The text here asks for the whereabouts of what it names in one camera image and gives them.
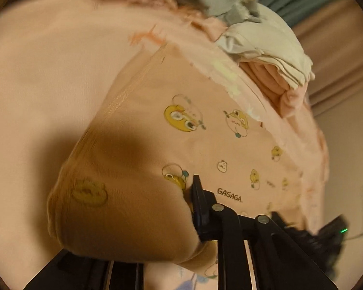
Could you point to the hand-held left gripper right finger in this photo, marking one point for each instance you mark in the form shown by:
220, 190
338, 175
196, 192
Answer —
204, 214

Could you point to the grey garment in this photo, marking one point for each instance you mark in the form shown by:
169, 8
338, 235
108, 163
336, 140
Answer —
223, 3

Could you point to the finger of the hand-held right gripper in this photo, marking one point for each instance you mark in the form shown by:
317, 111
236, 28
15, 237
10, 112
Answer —
282, 222

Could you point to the folded pink garment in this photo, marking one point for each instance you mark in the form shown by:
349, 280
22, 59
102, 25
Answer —
272, 87

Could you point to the peach cartoon print shirt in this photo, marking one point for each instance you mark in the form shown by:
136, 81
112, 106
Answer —
230, 157

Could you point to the pink curtain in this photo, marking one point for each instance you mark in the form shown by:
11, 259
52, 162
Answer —
335, 51

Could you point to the white garment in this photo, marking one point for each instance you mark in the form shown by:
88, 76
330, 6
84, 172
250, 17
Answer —
278, 36

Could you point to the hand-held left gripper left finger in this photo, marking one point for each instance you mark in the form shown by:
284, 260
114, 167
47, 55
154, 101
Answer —
78, 275

